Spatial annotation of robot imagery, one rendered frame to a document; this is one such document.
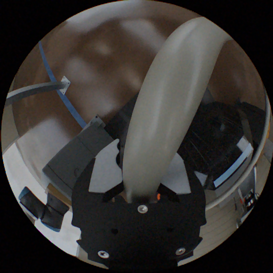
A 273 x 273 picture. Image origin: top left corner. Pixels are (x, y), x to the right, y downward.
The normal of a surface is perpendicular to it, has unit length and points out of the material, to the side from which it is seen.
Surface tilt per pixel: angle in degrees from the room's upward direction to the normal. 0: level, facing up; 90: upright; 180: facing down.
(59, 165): 90
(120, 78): 0
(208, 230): 90
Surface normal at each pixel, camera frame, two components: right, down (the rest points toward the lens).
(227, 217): -0.61, -0.73
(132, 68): -0.05, 0.42
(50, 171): 0.79, -0.53
